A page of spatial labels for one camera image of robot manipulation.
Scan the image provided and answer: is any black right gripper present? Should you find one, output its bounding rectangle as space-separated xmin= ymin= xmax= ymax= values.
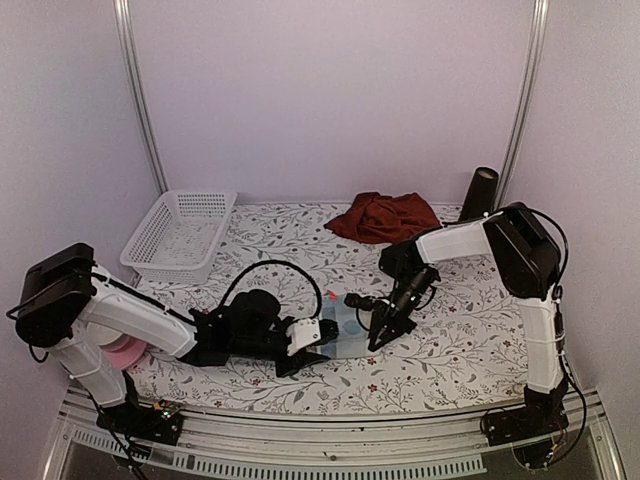
xmin=369 ymin=267 xmax=436 ymax=351

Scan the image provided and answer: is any blue orange patterned towel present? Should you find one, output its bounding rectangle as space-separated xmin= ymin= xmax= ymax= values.
xmin=308 ymin=290 xmax=377 ymax=360

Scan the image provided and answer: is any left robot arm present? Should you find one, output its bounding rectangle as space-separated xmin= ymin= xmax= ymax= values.
xmin=6 ymin=243 xmax=339 ymax=434

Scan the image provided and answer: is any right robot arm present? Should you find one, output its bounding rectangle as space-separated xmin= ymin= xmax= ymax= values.
xmin=368 ymin=202 xmax=568 ymax=436

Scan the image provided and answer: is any floral tablecloth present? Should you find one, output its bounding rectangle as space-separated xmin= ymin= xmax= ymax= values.
xmin=130 ymin=203 xmax=528 ymax=416

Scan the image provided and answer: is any dark red towel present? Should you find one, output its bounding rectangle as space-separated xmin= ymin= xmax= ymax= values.
xmin=324 ymin=192 xmax=441 ymax=244

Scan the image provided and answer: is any black cylinder cup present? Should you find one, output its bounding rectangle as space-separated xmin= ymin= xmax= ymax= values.
xmin=458 ymin=167 xmax=499 ymax=221

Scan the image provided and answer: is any white plastic basket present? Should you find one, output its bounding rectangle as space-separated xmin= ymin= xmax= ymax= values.
xmin=120 ymin=189 xmax=237 ymax=285

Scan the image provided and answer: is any pink plate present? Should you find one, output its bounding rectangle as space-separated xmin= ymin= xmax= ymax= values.
xmin=105 ymin=338 xmax=147 ymax=371

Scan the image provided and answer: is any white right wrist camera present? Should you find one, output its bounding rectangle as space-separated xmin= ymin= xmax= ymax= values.
xmin=344 ymin=293 xmax=389 ymax=312

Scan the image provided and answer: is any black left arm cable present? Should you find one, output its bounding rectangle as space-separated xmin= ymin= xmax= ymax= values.
xmin=217 ymin=258 xmax=322 ymax=321

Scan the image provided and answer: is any front aluminium rail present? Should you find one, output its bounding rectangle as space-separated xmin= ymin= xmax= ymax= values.
xmin=42 ymin=387 xmax=633 ymax=479

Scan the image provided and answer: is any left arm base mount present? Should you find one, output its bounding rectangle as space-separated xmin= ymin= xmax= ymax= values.
xmin=96 ymin=401 xmax=184 ymax=446

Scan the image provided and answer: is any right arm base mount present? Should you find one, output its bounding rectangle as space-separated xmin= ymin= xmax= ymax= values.
xmin=480 ymin=387 xmax=569 ymax=446

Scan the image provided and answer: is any right aluminium frame post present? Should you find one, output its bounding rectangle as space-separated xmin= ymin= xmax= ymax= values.
xmin=494 ymin=0 xmax=550 ymax=207

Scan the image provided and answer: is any aluminium frame post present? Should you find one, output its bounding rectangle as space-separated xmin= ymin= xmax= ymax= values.
xmin=113 ymin=0 xmax=169 ymax=195
xmin=494 ymin=0 xmax=550 ymax=207

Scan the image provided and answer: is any left aluminium frame post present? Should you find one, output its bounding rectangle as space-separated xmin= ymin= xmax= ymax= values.
xmin=113 ymin=0 xmax=169 ymax=195

